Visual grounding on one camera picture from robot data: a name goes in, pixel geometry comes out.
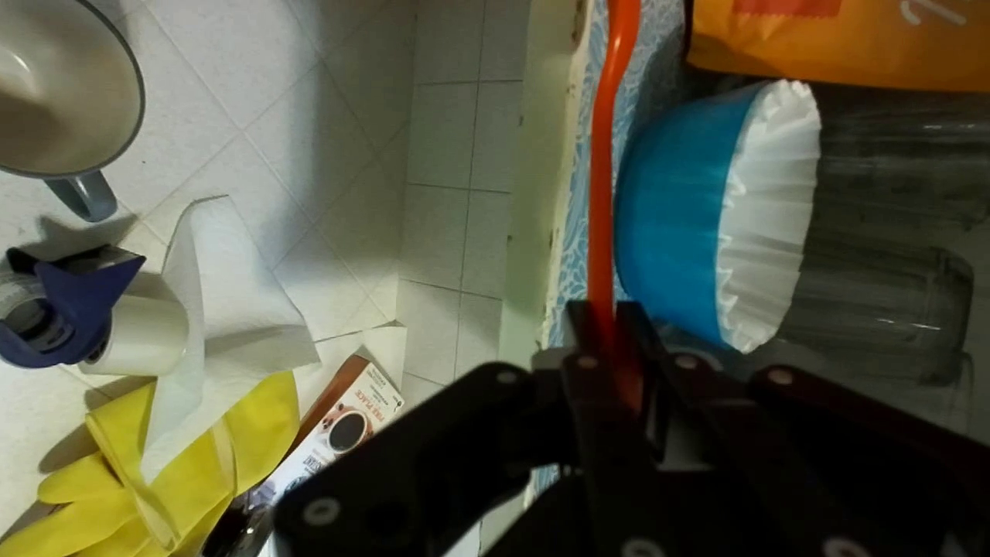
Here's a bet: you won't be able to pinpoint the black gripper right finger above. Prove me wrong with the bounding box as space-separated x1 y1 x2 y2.
614 302 990 557

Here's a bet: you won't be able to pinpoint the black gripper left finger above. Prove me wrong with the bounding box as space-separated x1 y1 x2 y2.
272 302 662 557

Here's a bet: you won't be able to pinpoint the orange plastic spoon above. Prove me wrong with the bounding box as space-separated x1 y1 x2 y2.
584 0 644 359

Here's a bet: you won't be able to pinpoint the red white booklet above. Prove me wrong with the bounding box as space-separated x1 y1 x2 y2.
269 346 407 509

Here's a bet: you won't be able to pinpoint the clear glass jar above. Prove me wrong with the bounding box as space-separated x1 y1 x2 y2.
782 86 976 390

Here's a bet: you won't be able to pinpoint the yellow rubber gloves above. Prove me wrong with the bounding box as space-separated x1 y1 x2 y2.
0 369 302 557

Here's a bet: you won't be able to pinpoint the white coffee filter stack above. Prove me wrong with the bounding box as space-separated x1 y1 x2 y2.
713 78 826 357

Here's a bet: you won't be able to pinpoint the blue plastic bowl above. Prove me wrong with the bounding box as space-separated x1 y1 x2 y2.
613 78 826 357

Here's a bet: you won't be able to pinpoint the white paper roll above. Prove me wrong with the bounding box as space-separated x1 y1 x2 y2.
81 293 191 381

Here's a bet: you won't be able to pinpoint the orange food package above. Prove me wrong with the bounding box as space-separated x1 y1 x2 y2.
683 0 990 95

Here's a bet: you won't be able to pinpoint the blue white small mug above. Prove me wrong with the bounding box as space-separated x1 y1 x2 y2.
0 243 147 372

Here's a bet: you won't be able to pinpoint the grey ceramic mug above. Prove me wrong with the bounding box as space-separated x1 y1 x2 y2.
0 0 147 226

